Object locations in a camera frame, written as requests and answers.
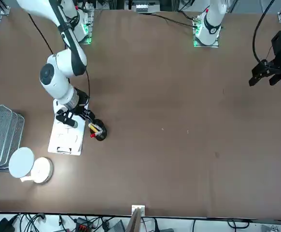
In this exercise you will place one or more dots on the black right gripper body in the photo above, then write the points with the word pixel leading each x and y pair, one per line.
pixel 83 102

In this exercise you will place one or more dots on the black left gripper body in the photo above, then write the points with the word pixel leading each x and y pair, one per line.
pixel 280 41

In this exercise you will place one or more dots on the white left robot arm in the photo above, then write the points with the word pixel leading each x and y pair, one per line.
pixel 211 21

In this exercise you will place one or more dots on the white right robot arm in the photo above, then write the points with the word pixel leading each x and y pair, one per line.
pixel 56 79

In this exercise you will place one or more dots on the yellow pen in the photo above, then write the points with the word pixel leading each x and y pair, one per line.
pixel 93 127

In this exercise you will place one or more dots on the red capped white pen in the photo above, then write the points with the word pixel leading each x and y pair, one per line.
pixel 92 136

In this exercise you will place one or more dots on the black mesh pen holder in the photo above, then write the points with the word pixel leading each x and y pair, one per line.
pixel 102 135

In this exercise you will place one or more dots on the white clipboard with metal clip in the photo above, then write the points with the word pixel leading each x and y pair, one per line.
pixel 63 150

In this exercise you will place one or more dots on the white round desk lamp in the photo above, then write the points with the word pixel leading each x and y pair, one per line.
pixel 21 162

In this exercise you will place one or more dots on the silver mesh tray rack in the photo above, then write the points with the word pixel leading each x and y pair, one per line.
pixel 0 130

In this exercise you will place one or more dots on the black hub with red ports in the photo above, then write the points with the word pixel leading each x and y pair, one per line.
pixel 82 227

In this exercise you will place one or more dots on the grey power strip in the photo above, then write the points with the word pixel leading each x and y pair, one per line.
pixel 146 8

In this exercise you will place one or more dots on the grey flat device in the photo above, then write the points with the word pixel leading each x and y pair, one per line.
pixel 118 227

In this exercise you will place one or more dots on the black power adapter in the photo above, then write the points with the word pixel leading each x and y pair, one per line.
pixel 3 226

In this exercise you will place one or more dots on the white table edge bracket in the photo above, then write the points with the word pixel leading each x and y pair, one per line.
pixel 143 207

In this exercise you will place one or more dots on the camera support post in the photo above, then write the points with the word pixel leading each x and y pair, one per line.
pixel 134 222

